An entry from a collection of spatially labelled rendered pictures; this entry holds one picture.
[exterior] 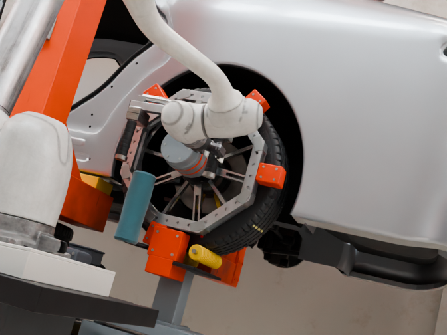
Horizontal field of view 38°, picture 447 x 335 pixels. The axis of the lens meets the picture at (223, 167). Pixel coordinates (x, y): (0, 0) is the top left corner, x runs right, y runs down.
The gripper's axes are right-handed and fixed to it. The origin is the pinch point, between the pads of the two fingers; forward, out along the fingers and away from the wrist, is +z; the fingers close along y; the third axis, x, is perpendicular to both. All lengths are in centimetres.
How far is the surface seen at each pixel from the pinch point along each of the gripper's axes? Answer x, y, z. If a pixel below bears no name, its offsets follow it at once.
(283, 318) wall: -41, -43, 386
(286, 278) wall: -7, -49, 386
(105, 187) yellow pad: -12, -61, 43
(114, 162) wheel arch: -2, -57, 36
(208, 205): -9.9, -14.3, 46.0
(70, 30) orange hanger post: 32, -60, -16
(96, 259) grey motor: -43, -43, 21
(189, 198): -9, -23, 46
